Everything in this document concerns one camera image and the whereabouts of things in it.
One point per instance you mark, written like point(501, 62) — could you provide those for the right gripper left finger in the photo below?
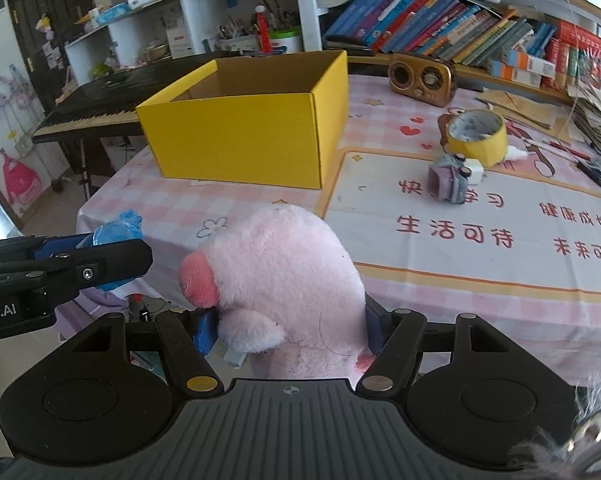
point(185, 367)

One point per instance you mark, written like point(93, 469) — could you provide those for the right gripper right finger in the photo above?
point(394, 340)

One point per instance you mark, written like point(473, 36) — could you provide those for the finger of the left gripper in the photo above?
point(21, 248)
point(52, 270)

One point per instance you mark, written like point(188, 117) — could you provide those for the blue wrapper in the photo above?
point(115, 239)

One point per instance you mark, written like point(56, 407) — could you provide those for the pink plush paw toy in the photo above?
point(287, 293)

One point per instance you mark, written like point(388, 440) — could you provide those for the grey purple toy camera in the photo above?
point(448, 178)

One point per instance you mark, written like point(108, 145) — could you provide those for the white charger cube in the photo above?
point(473, 171)

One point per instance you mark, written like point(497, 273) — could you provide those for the yellow tape roll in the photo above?
point(480, 135)

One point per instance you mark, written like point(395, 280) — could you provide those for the white spray bottle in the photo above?
point(513, 154)

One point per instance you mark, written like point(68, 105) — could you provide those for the pink checkered tablecloth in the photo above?
point(524, 250)

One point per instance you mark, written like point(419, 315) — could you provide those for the black electronic piano keyboard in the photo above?
point(107, 106)

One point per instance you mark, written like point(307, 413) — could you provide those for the yellow cardboard box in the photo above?
point(271, 121)

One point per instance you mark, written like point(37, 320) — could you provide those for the brown retro radio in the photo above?
point(425, 79)

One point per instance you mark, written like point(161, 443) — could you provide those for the red pencil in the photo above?
point(569, 150)

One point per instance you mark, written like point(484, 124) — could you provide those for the brown cardboard pieces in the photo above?
point(546, 118)

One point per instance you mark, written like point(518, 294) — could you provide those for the white pen holder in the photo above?
point(239, 44)

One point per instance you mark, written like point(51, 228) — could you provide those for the stack of papers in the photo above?
point(587, 114)

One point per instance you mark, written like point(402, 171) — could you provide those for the orange white medicine box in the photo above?
point(529, 63)

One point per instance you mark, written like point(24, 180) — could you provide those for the white green lidded jar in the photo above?
point(286, 40)

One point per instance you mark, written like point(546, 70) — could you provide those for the red thick book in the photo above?
point(578, 37)

